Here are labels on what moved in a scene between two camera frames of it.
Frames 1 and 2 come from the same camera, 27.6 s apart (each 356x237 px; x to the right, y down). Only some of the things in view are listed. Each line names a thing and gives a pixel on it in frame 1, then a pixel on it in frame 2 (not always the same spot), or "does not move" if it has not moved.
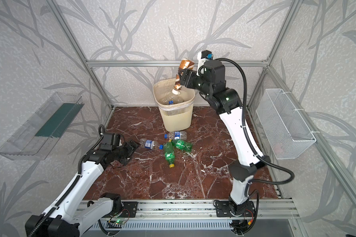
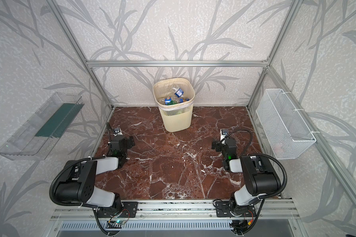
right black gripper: (187, 78) -> (217, 145)
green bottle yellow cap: (180, 144) -> (172, 102)
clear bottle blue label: (151, 144) -> (178, 92)
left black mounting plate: (130, 209) does not move
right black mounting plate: (222, 210) does not move
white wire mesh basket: (288, 135) does not move
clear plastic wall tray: (35, 139) does not move
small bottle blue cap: (176, 135) -> (167, 100)
